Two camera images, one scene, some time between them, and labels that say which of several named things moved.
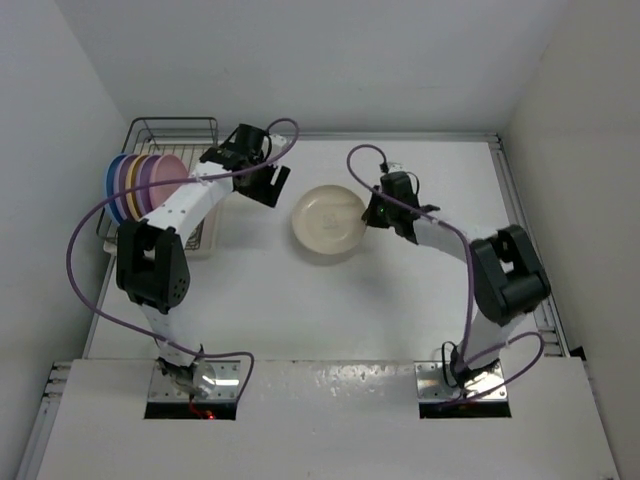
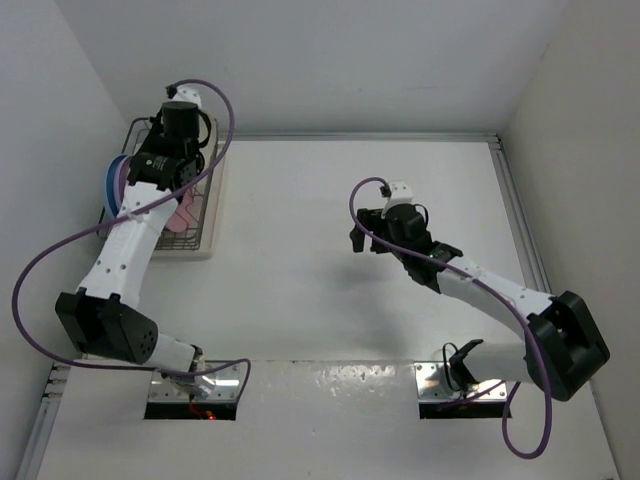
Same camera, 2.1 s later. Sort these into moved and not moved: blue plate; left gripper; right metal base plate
Moved: left gripper
Not moved: right metal base plate; blue plate
